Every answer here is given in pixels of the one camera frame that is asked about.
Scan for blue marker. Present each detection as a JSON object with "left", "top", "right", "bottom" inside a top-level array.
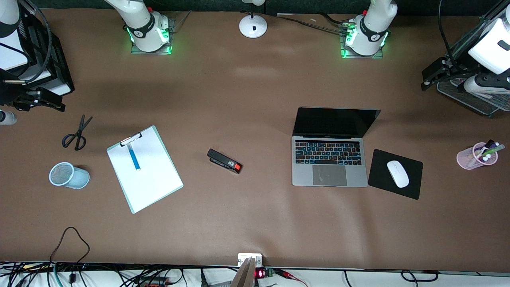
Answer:
[{"left": 127, "top": 143, "right": 141, "bottom": 171}]

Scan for silver laptop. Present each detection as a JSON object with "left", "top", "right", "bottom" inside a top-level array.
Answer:
[{"left": 292, "top": 107, "right": 381, "bottom": 188}]

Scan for grey mesh desk tray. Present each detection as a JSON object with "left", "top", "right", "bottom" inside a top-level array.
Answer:
[{"left": 437, "top": 8, "right": 510, "bottom": 118}]

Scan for black stacked document tray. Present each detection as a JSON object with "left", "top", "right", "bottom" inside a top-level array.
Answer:
[{"left": 0, "top": 8, "right": 75, "bottom": 112}]

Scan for black scissors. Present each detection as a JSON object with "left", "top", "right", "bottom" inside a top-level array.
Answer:
[{"left": 62, "top": 115, "right": 93, "bottom": 151}]

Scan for white paper in tray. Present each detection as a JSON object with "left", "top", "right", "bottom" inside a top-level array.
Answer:
[{"left": 0, "top": 30, "right": 31, "bottom": 71}]

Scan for green pen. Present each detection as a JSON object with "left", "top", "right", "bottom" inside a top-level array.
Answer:
[{"left": 480, "top": 144, "right": 506, "bottom": 157}]

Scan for pink translucent pen cup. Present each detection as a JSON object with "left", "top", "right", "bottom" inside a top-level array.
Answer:
[{"left": 457, "top": 142, "right": 499, "bottom": 171}]

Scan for blue mesh pen cup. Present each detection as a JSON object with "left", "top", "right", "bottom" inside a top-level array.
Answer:
[{"left": 49, "top": 162, "right": 90, "bottom": 190}]

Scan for white computer mouse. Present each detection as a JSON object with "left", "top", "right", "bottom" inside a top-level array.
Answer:
[{"left": 386, "top": 160, "right": 410, "bottom": 189}]

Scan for black mouse pad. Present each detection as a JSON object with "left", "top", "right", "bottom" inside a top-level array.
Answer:
[{"left": 367, "top": 149, "right": 424, "bottom": 200}]

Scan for light green clipboard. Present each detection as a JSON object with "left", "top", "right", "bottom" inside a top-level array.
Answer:
[{"left": 106, "top": 125, "right": 184, "bottom": 214}]

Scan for white paper sheet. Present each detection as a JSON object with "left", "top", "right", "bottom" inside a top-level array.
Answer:
[{"left": 108, "top": 130, "right": 183, "bottom": 213}]

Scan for white round stand base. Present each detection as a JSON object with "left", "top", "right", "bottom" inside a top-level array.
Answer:
[{"left": 239, "top": 0, "right": 268, "bottom": 39}]

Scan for black stapler with red tip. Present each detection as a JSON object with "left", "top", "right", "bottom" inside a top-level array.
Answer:
[{"left": 207, "top": 148, "right": 243, "bottom": 174}]

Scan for orange connector block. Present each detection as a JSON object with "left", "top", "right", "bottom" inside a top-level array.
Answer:
[{"left": 137, "top": 277, "right": 170, "bottom": 287}]

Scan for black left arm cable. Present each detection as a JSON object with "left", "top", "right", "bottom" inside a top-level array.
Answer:
[{"left": 438, "top": 0, "right": 458, "bottom": 61}]

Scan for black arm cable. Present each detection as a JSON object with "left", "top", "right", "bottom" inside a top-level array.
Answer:
[
  {"left": 18, "top": 0, "right": 53, "bottom": 83},
  {"left": 438, "top": 0, "right": 458, "bottom": 61}
]

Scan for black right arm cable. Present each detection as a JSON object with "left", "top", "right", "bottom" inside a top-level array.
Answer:
[{"left": 18, "top": 0, "right": 53, "bottom": 83}]

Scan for dark looped cable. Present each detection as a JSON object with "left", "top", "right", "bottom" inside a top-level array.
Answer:
[{"left": 49, "top": 226, "right": 90, "bottom": 264}]

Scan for black cable bundle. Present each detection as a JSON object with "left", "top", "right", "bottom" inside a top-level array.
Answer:
[{"left": 275, "top": 12, "right": 352, "bottom": 35}]

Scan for black cable loop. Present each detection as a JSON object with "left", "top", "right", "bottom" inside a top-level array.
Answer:
[{"left": 400, "top": 270, "right": 439, "bottom": 284}]

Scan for red cable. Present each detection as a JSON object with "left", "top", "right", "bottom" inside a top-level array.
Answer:
[{"left": 275, "top": 269, "right": 308, "bottom": 287}]

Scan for white bracket block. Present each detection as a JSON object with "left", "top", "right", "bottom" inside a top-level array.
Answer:
[{"left": 238, "top": 253, "right": 263, "bottom": 267}]

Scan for grey metal post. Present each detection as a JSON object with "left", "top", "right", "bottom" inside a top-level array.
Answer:
[{"left": 230, "top": 257, "right": 258, "bottom": 287}]

